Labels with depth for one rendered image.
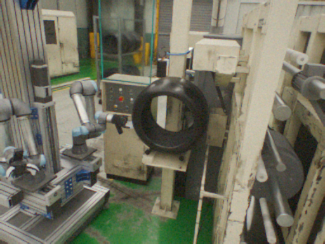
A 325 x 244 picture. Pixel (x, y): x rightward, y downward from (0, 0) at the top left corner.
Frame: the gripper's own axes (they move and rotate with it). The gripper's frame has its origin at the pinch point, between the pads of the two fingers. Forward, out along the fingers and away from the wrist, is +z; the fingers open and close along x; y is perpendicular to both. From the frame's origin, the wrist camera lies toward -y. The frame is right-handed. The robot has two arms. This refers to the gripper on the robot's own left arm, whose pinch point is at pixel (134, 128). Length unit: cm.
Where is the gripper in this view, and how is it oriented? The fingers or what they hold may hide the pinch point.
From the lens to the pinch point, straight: 205.4
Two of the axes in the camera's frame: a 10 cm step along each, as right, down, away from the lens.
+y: 1.9, -9.0, -4.0
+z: 9.6, 2.6, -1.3
